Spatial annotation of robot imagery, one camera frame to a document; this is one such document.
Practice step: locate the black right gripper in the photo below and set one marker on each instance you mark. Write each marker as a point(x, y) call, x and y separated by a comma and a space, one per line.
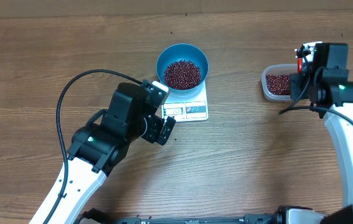
point(298, 86)

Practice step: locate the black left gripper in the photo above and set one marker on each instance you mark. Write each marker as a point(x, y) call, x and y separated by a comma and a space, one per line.
point(153, 135)

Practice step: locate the orange scoop with blue handle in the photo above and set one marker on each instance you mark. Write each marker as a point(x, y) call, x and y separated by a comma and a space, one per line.
point(299, 65)

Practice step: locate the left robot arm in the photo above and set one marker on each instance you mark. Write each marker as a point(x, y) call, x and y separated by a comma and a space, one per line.
point(101, 144)

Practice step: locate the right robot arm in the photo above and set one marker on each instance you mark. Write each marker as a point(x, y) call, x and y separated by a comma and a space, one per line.
point(321, 85)

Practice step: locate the white digital kitchen scale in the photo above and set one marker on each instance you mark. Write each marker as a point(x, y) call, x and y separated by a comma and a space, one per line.
point(187, 105)

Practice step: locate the red beans in bowl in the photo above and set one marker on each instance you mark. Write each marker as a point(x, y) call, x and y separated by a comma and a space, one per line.
point(182, 75)

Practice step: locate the blue metal bowl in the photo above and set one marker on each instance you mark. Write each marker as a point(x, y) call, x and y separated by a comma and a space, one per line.
point(179, 52)

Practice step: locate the clear plastic container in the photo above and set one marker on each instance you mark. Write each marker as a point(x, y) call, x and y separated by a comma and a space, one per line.
point(276, 70)

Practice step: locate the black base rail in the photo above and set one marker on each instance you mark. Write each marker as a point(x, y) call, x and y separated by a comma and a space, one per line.
point(195, 220)

